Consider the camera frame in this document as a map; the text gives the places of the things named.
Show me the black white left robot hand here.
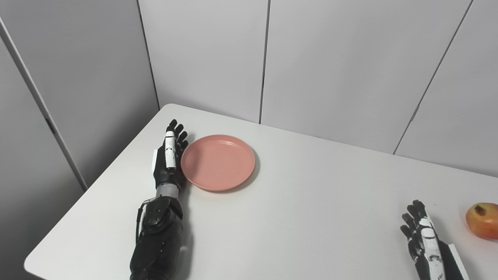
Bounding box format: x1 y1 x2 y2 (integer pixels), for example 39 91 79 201
151 119 190 192

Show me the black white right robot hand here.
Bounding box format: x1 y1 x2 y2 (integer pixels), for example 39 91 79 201
400 199 470 280

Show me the pink round plate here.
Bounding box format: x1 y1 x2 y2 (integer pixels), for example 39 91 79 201
180 134 256 192

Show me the red yellow apple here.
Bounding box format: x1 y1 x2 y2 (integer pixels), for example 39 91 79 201
465 202 498 240

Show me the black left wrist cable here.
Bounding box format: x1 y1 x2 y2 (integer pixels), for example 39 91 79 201
135 199 157 242

